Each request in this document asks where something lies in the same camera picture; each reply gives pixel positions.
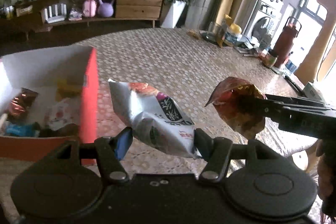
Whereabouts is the red orange chip bag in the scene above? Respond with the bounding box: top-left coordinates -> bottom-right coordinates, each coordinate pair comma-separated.
206,76 -> 266,140

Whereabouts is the silver white snack bag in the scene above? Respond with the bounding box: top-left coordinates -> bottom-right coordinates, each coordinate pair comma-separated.
108,79 -> 201,159

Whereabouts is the white red snack bag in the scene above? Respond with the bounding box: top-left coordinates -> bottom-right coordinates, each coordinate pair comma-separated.
45,97 -> 81,131

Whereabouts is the yellow snack packet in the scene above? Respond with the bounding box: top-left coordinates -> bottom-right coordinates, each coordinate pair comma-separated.
55,79 -> 82,102

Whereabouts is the red cardboard box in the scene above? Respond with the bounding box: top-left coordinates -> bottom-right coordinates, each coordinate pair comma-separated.
1,46 -> 99,161

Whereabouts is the blue snack packet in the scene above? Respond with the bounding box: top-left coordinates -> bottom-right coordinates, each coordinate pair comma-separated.
4,122 -> 41,138

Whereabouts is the dark red foil snack bag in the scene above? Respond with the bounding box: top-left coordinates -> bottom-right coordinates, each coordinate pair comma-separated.
6,88 -> 39,123

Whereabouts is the black snack packet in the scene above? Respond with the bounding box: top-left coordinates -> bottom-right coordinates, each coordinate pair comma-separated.
39,123 -> 79,138

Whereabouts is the person right hand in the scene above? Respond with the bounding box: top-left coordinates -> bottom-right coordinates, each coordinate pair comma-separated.
316,140 -> 335,201

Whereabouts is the small glass jar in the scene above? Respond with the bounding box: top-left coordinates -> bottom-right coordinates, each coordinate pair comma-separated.
262,49 -> 278,68

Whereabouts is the dark red thermos bottle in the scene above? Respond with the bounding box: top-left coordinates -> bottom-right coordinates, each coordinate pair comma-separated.
273,16 -> 302,69

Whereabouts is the yellow lid container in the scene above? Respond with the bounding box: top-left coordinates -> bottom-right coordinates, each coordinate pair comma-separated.
224,23 -> 242,47

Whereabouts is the glass cup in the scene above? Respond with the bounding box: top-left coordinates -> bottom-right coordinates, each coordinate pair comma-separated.
207,22 -> 222,40

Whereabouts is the white plant pot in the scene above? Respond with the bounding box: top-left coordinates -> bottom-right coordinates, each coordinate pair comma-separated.
161,1 -> 186,28

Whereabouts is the purple kettlebell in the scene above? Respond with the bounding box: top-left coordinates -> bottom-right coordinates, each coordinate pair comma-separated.
97,0 -> 114,18

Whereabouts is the wooden tv console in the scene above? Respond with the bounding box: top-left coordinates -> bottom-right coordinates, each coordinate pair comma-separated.
1,0 -> 164,38

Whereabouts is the white wifi router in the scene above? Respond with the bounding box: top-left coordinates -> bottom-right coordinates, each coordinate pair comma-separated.
43,3 -> 67,24

